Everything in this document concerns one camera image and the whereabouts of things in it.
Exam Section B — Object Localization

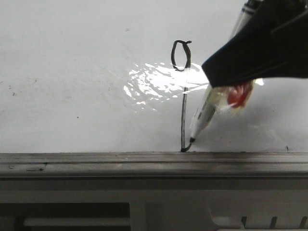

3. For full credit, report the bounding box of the red magnet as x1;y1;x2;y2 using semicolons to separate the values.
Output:
216;80;255;116

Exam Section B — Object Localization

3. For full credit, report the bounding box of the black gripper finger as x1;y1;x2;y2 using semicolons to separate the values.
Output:
202;0;308;87

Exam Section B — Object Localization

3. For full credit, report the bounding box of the white whiteboard marker pen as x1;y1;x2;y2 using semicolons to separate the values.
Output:
190;0;261;143

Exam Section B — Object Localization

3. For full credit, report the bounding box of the white whiteboard with aluminium frame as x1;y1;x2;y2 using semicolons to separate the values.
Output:
0;0;308;178

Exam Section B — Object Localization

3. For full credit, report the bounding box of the grey slotted base panel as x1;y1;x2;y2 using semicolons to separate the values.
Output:
0;178;308;231

